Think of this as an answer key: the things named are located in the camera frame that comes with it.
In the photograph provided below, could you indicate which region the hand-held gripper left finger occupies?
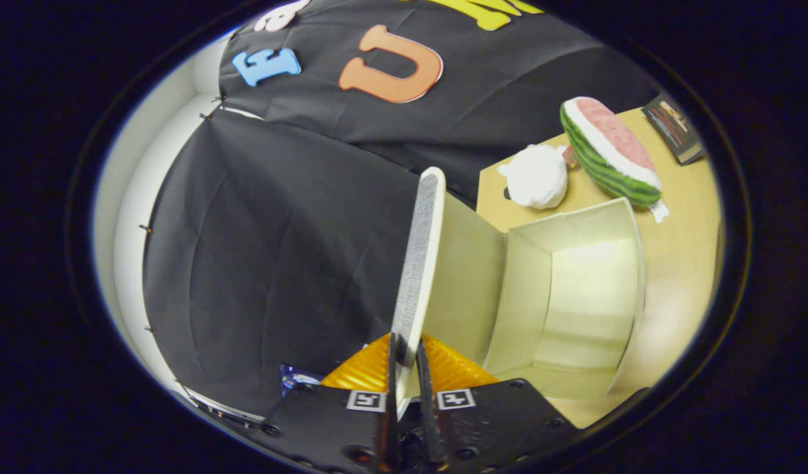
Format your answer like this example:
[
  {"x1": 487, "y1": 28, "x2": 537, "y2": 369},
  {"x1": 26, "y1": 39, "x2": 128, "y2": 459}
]
[{"x1": 259, "y1": 332, "x2": 401, "y2": 474}]

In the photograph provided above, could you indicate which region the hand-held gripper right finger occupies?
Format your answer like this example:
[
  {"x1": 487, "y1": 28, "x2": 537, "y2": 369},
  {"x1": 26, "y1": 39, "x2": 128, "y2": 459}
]
[{"x1": 414, "y1": 334, "x2": 581, "y2": 474}]

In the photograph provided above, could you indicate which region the beige fabric storage box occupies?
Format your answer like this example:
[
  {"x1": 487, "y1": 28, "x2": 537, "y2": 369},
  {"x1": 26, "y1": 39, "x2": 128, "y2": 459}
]
[{"x1": 391, "y1": 167, "x2": 647, "y2": 422}]

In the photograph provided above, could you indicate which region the blue printed packet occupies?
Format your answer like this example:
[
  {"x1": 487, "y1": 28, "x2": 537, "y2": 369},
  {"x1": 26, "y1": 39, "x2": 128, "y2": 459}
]
[{"x1": 280, "y1": 364, "x2": 324, "y2": 397}]

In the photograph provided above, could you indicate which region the black backdrop cloth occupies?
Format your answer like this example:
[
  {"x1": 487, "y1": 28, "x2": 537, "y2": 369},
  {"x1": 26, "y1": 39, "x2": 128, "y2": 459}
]
[{"x1": 141, "y1": 0, "x2": 661, "y2": 420}]

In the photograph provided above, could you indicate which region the white plush toy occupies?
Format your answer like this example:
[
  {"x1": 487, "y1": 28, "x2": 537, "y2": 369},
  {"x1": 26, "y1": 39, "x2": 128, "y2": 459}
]
[{"x1": 496, "y1": 144, "x2": 569, "y2": 210}]

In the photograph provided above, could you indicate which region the watermelon slice plush toy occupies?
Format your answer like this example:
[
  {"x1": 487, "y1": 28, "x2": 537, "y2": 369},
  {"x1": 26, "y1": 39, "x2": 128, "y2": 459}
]
[{"x1": 560, "y1": 97, "x2": 670, "y2": 223}]

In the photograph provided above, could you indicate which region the black cover book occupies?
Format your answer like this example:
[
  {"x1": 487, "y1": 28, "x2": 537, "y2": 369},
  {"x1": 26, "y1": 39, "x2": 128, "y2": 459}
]
[{"x1": 642, "y1": 93, "x2": 705, "y2": 165}]

